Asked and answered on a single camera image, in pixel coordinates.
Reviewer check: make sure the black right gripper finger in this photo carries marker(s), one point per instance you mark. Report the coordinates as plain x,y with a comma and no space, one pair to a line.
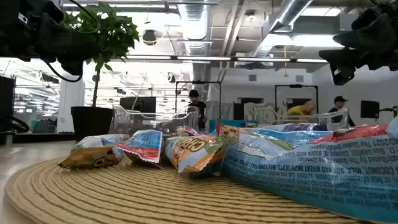
370,31
342,63

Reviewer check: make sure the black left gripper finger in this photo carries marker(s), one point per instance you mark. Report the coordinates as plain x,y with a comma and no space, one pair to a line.
71,66
79,45

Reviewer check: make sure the red white granola bar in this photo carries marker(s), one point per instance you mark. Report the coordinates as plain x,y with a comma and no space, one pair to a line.
357,132

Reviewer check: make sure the purple white granola bar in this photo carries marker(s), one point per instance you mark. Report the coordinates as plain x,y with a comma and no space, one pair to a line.
298,127

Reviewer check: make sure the yellow brown snack bag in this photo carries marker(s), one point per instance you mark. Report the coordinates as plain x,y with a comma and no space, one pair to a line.
93,155

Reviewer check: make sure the chocolate chip granola bar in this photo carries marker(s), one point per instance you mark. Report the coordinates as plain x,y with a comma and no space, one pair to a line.
144,144
311,177
280,137
189,130

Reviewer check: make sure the green brown granola bar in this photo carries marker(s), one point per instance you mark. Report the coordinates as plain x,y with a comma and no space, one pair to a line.
228,130

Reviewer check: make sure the orange blue granola bar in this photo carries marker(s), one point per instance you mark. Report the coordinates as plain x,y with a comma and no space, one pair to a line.
196,152

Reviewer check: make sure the black monitor on arm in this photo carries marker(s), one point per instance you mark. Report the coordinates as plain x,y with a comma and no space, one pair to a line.
370,109

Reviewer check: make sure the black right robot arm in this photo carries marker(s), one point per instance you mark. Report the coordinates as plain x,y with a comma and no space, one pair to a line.
391,9

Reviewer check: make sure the green leafy potted tree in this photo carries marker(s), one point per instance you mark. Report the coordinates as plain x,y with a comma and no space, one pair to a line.
115,34

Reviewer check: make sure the person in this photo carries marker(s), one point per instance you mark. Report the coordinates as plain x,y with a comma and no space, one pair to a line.
339,104
298,110
199,109

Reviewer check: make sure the clear plastic bin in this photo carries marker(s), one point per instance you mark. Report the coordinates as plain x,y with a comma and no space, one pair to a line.
146,121
326,116

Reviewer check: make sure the black plant pot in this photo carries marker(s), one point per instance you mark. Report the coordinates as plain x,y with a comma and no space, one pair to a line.
91,124

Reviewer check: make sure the teal chair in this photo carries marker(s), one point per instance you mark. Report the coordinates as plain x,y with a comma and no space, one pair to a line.
42,127

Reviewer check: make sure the black ceiling speaker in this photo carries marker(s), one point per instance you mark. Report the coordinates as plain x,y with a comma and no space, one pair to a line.
149,37

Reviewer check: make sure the black cabinet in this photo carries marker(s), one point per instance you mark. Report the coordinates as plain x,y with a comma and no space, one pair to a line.
7,102

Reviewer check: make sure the black monitor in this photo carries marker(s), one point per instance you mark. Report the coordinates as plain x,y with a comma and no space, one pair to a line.
138,104

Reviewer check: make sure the teal blue box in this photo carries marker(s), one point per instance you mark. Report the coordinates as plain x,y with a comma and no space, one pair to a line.
236,122

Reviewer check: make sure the long ceiling light strip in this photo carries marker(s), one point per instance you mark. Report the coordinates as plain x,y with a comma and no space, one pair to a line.
202,58

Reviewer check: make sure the round woven straw placemat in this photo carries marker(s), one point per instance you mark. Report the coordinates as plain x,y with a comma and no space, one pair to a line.
124,199

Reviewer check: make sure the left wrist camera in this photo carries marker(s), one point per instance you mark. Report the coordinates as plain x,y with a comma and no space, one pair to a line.
22,18

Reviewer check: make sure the silver ceiling duct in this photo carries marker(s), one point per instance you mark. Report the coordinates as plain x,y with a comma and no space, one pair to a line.
289,12
196,25

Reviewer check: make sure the black aluminium table frame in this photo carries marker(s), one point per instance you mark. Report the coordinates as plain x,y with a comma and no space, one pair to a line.
43,137

